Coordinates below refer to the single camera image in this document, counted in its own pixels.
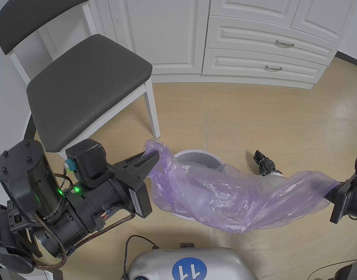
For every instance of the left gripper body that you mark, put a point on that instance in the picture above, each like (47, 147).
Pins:
(114, 197)

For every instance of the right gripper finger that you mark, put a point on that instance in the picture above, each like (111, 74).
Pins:
(333, 195)

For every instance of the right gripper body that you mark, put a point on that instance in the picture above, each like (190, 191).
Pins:
(352, 198)

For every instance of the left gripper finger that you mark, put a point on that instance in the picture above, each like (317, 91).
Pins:
(131, 170)
(146, 171)

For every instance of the black plastic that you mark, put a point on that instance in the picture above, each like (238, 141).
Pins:
(264, 163)

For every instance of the purple plastic bag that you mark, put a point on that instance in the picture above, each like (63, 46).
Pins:
(225, 197)

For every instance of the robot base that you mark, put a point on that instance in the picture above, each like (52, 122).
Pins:
(196, 264)

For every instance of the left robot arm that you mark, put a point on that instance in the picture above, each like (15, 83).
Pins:
(29, 179)

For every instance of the white trash bin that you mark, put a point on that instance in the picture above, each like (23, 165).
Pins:
(196, 156)

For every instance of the white chair with grey seat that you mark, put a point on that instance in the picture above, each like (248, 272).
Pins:
(85, 92)

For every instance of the white wardrobe with drawers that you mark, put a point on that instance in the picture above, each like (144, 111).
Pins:
(254, 25)

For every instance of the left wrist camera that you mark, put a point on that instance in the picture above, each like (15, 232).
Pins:
(88, 159)

